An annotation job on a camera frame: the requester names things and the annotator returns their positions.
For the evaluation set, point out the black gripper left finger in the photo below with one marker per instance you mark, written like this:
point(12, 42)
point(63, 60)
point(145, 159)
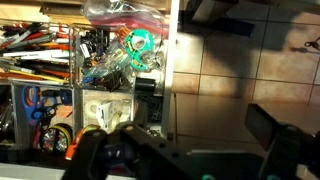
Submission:
point(140, 115)

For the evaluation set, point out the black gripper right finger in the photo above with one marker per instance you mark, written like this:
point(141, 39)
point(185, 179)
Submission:
point(261, 128)

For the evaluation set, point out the black binder clip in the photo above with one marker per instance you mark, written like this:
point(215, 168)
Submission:
point(145, 86)

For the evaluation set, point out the white tape holder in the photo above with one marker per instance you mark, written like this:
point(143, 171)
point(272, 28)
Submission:
point(108, 115)

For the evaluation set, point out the white tape roll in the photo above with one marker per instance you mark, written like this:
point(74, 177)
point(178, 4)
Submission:
point(90, 108)

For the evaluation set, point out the white wooden drawer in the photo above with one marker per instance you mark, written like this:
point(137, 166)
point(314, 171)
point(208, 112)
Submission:
point(171, 66)

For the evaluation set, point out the clear packet of supplies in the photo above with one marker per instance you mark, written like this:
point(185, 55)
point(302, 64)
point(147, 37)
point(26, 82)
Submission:
point(106, 65)

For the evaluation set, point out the orange utility knife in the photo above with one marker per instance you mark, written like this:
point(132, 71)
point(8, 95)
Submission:
point(75, 143)

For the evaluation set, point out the clear plastic organizer tray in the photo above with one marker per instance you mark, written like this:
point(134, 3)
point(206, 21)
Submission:
point(76, 66)

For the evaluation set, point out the round tin of pins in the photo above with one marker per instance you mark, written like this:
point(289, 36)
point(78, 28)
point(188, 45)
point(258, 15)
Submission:
point(55, 140)

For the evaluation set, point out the clear zip bag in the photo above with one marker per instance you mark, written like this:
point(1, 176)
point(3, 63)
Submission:
point(133, 16)

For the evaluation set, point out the small black floor object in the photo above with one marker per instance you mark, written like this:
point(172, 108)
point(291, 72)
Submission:
point(313, 43)

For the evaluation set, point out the yellow pencil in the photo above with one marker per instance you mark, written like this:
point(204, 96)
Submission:
point(40, 76)

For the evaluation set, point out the white marker pen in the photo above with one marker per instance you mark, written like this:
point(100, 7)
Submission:
point(33, 53)

